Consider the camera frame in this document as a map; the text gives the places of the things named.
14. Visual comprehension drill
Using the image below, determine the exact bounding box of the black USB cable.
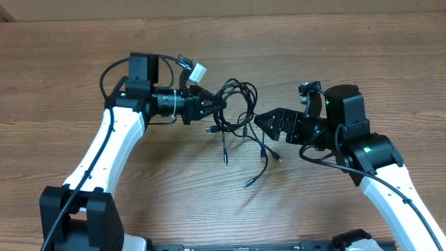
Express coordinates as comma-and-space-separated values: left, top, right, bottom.
204, 77, 283, 190

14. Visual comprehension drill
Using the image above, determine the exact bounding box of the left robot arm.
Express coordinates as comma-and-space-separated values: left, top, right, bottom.
39, 52, 226, 250

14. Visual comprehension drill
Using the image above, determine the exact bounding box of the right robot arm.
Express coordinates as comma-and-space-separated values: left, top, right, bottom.
254, 81, 445, 250

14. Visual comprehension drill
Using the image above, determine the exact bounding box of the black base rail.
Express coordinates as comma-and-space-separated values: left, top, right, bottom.
146, 228, 398, 251

